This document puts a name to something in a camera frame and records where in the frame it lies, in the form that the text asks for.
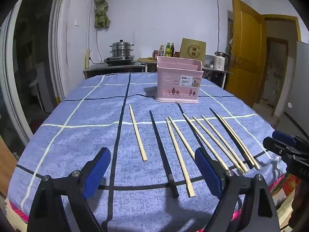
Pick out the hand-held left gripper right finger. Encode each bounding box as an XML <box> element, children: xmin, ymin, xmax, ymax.
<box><xmin>194</xmin><ymin>147</ymin><xmax>280</xmax><ymax>232</ymax></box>

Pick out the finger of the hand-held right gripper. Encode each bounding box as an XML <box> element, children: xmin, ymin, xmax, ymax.
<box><xmin>272</xmin><ymin>130</ymin><xmax>309</xmax><ymax>148</ymax></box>
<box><xmin>263</xmin><ymin>136</ymin><xmax>296</xmax><ymax>159</ymax></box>

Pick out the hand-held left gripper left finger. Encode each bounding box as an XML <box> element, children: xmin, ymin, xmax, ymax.
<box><xmin>26</xmin><ymin>147</ymin><xmax>111</xmax><ymax>232</ymax></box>

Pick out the wooden chopstick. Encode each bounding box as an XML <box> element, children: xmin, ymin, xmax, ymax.
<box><xmin>166</xmin><ymin>118</ymin><xmax>195</xmax><ymax>198</ymax></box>
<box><xmin>192</xmin><ymin>116</ymin><xmax>245</xmax><ymax>175</ymax></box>
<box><xmin>200</xmin><ymin>115</ymin><xmax>249</xmax><ymax>173</ymax></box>
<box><xmin>182</xmin><ymin>113</ymin><xmax>230</xmax><ymax>171</ymax></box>
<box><xmin>168</xmin><ymin>116</ymin><xmax>196</xmax><ymax>161</ymax></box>
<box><xmin>129</xmin><ymin>104</ymin><xmax>148</xmax><ymax>162</ymax></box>
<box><xmin>218</xmin><ymin>115</ymin><xmax>261</xmax><ymax>170</ymax></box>

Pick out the black chopstick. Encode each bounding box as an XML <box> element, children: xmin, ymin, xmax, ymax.
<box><xmin>209</xmin><ymin>107</ymin><xmax>255</xmax><ymax>170</ymax></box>
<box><xmin>149</xmin><ymin>110</ymin><xmax>180</xmax><ymax>199</ymax></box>

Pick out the pink plastic utensil basket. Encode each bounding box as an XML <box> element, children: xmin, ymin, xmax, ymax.
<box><xmin>155</xmin><ymin>56</ymin><xmax>203</xmax><ymax>104</ymax></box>

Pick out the blue plaid table cloth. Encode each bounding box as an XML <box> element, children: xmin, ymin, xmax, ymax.
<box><xmin>10</xmin><ymin>73</ymin><xmax>288</xmax><ymax>232</ymax></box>

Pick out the pale grey appliance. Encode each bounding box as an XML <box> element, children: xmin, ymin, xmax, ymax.
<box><xmin>275</xmin><ymin>41</ymin><xmax>309</xmax><ymax>139</ymax></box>

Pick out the yellow wooden door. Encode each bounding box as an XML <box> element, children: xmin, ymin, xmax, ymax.
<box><xmin>230</xmin><ymin>0</ymin><xmax>266</xmax><ymax>107</ymax></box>

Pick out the white electric kettle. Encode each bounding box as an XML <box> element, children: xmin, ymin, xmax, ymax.
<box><xmin>213</xmin><ymin>51</ymin><xmax>231</xmax><ymax>71</ymax></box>

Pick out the metal stove shelf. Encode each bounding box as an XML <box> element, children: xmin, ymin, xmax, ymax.
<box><xmin>83</xmin><ymin>61</ymin><xmax>146</xmax><ymax>80</ymax></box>

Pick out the black cooktop stove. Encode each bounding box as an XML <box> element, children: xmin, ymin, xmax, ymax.
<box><xmin>104</xmin><ymin>55</ymin><xmax>136</xmax><ymax>66</ymax></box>

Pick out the gold paper bag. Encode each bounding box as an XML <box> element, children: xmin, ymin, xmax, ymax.
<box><xmin>180</xmin><ymin>38</ymin><xmax>207</xmax><ymax>61</ymax></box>

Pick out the stainless steel steamer pot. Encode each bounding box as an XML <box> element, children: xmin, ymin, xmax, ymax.
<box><xmin>110</xmin><ymin>39</ymin><xmax>135</xmax><ymax>58</ymax></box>

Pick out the knotted green curtain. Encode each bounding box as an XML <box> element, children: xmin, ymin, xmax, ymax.
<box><xmin>94</xmin><ymin>0</ymin><xmax>111</xmax><ymax>29</ymax></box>

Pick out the white door frame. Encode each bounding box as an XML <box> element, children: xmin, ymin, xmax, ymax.
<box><xmin>48</xmin><ymin>0</ymin><xmax>75</xmax><ymax>102</ymax></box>

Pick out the dark wall cable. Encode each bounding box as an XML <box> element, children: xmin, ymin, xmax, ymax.
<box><xmin>88</xmin><ymin>0</ymin><xmax>107</xmax><ymax>64</ymax></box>

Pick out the grey wall cable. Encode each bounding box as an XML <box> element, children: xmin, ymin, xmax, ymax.
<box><xmin>215</xmin><ymin>0</ymin><xmax>221</xmax><ymax>52</ymax></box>

